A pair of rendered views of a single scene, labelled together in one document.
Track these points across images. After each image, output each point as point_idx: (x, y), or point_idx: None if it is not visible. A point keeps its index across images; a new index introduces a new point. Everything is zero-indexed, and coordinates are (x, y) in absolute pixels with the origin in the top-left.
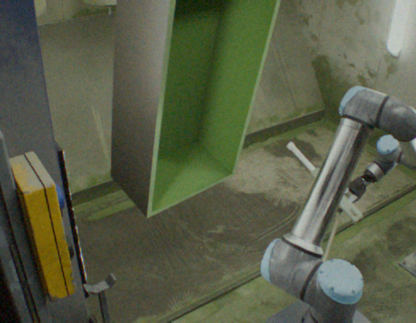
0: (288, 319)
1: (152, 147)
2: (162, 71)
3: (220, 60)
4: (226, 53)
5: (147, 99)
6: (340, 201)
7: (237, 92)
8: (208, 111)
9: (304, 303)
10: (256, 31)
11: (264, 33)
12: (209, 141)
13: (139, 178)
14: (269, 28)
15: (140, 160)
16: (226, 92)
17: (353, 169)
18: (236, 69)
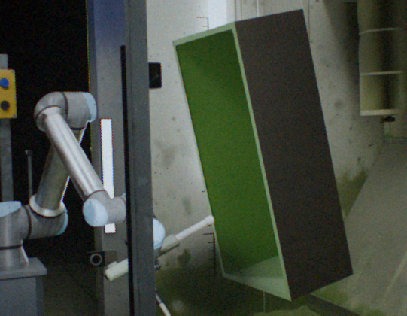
0: (28, 260)
1: (206, 187)
2: (187, 110)
3: (317, 148)
4: (308, 137)
5: (207, 142)
6: (44, 172)
7: (291, 182)
8: (333, 223)
9: (36, 264)
10: (268, 98)
11: (259, 97)
12: (332, 266)
13: (229, 232)
14: (253, 89)
15: (225, 210)
16: (306, 186)
17: (50, 149)
18: (293, 153)
